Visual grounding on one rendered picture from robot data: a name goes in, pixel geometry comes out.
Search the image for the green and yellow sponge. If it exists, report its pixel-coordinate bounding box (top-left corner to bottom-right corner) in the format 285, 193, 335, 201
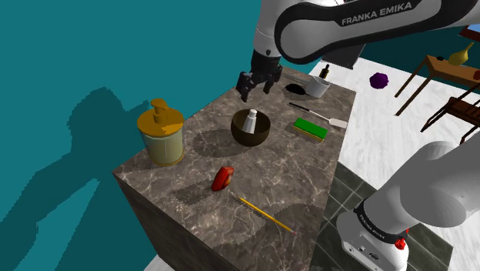
292, 117, 329, 142

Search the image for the purple ball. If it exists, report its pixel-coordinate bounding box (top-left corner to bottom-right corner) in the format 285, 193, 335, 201
368, 72, 390, 90

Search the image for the wooden table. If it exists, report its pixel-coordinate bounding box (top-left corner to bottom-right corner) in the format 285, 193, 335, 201
393, 42, 480, 117

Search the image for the yellow pencil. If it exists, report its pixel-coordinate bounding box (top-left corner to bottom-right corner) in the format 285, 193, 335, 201
238, 196, 297, 236

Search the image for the white cup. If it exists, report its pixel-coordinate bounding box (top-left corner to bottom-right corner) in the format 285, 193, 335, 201
304, 75, 332, 99

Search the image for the red wedge-shaped thing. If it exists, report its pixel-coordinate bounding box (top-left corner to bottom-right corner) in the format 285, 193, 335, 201
210, 166, 235, 192

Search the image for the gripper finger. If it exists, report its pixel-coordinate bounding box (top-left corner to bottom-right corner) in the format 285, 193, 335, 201
235, 72, 260, 103
262, 66, 283, 95

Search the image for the dark wooden chair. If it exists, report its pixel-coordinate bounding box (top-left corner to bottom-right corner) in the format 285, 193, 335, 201
419, 96, 480, 146

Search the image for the white tube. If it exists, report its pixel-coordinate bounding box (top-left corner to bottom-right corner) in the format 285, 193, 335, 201
242, 109, 258, 134

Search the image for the brown framed window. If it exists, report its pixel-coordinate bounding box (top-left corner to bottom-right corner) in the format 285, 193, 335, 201
458, 24, 480, 43

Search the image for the yellow soap dispenser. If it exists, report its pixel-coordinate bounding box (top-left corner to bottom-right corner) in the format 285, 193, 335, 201
136, 98, 185, 167

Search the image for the black oval thing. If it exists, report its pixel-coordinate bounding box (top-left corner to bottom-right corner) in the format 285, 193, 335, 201
285, 83, 307, 97

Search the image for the brown bowl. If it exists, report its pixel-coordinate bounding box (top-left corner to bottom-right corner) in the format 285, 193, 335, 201
230, 109, 272, 147

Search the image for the black-handled white spatula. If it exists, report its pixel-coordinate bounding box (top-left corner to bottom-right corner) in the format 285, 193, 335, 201
288, 101, 349, 129

